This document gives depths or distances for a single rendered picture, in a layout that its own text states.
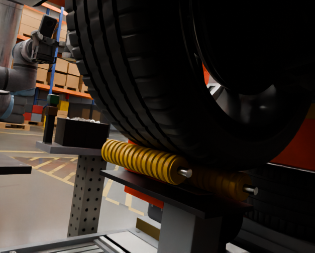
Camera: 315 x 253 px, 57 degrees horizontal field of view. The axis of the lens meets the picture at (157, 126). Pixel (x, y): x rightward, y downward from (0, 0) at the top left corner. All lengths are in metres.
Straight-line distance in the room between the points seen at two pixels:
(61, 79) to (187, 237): 11.32
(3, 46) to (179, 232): 1.30
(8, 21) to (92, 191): 0.91
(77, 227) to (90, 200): 0.13
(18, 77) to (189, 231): 0.89
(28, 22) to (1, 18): 9.80
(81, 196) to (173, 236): 0.79
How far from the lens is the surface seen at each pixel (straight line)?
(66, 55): 0.91
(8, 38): 1.67
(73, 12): 0.58
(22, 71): 1.26
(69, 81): 12.01
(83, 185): 1.39
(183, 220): 0.66
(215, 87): 0.96
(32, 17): 11.55
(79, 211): 1.43
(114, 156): 0.69
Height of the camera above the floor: 0.59
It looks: level
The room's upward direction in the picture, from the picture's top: 8 degrees clockwise
